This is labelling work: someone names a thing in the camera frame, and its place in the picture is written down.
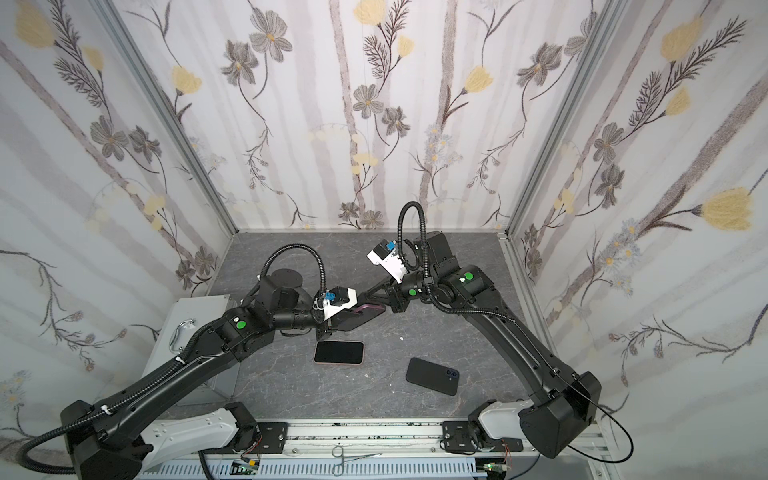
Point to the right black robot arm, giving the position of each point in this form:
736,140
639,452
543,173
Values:
564,403

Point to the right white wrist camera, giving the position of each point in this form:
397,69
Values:
386,255

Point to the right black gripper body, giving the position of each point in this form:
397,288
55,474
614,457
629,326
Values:
396,297

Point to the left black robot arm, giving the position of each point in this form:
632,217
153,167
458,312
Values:
104,440

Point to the metal scissors forceps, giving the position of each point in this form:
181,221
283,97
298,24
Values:
338,452

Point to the black phone face down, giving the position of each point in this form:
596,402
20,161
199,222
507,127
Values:
432,376

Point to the black phone case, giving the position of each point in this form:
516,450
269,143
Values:
349,321

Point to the black mounting plate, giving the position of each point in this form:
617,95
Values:
467,437
262,438

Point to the white slotted cable duct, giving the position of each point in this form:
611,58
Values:
371,468

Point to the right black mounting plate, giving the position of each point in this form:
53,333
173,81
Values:
467,437

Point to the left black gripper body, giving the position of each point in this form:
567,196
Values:
327,321

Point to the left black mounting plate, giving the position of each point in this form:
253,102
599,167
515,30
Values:
262,438

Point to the silver metal case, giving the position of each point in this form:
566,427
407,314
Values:
186,317

